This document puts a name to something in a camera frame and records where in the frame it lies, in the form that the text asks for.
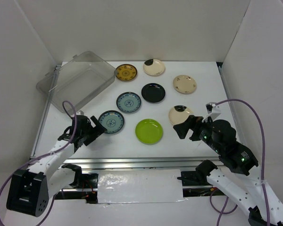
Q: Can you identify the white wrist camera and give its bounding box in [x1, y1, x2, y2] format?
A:
[202, 102, 221, 122]
[76, 110, 85, 116]

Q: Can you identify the lime green plate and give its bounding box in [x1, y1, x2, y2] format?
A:
[135, 119, 163, 145]

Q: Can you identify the clear plastic bin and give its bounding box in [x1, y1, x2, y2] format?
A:
[36, 51, 117, 113]

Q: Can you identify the white cover panel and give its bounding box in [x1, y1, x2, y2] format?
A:
[97, 169, 184, 204]

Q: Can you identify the cream plate with black patch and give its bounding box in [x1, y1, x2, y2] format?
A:
[143, 59, 166, 76]

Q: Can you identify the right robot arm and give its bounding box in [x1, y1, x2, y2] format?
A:
[173, 115, 283, 226]

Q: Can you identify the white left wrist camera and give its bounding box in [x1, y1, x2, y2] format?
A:
[76, 110, 85, 116]

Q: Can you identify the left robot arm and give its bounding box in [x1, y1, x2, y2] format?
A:
[6, 115, 107, 217]

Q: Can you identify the cream plate with brown motifs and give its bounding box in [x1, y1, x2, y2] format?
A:
[173, 75, 197, 94]

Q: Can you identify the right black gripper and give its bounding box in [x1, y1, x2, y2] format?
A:
[172, 113, 222, 153]

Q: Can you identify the blue white patterned plate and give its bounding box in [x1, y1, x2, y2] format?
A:
[116, 92, 142, 113]

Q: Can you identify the yellow patterned plate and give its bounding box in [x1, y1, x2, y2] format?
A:
[116, 64, 138, 82]

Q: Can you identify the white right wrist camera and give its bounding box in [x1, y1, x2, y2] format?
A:
[202, 102, 221, 122]

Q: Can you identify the black glossy plate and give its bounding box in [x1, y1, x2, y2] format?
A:
[141, 83, 166, 103]

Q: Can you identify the cream plate black patch right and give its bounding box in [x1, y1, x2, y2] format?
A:
[168, 105, 194, 125]

